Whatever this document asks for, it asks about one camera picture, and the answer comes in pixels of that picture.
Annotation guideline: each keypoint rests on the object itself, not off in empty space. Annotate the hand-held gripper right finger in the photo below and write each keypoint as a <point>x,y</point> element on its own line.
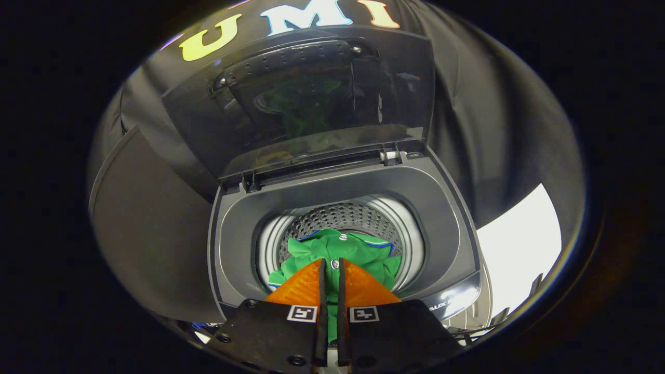
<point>342,322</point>

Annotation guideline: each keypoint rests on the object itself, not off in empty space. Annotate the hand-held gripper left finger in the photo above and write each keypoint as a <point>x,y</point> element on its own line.
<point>322,322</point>

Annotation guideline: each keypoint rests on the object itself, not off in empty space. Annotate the green polo shirt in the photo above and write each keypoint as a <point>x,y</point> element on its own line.
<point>358,252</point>

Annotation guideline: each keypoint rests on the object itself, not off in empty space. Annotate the dark washing machine lid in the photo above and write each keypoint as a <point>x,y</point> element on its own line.
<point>311,104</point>

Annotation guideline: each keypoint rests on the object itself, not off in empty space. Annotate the white floor sheet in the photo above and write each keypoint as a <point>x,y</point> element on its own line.
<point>519,249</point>

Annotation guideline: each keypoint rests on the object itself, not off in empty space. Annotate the dark grey cabinet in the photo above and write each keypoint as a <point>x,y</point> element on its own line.
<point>150,234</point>

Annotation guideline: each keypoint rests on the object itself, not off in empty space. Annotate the black backdrop cloth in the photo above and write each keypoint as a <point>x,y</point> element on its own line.
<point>493,119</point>

